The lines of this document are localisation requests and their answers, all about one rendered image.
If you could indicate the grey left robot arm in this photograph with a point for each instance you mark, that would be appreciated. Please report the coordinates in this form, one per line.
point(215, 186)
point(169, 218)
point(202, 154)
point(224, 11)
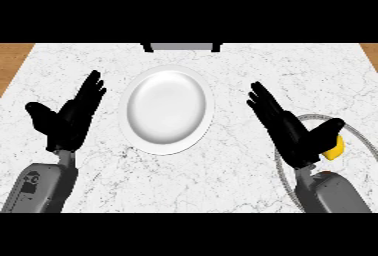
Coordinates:
point(42, 188)

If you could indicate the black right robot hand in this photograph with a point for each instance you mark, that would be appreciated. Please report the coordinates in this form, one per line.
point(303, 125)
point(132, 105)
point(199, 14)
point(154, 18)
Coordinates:
point(289, 131)

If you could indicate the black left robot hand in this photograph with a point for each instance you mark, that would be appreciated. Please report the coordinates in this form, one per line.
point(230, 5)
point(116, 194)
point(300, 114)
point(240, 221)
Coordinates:
point(75, 116)

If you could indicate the yellow lemon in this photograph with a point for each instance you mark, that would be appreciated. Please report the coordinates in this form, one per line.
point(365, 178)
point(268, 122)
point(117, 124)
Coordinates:
point(336, 150)

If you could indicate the white oval plate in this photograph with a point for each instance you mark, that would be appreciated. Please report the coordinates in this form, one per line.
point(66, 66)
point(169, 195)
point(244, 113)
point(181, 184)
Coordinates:
point(168, 109)

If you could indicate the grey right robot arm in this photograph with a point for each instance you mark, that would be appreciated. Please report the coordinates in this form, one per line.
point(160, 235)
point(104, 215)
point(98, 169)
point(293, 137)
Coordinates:
point(327, 191)

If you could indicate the grey and black appliance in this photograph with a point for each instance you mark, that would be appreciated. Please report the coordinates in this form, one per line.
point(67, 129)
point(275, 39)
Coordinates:
point(181, 46)

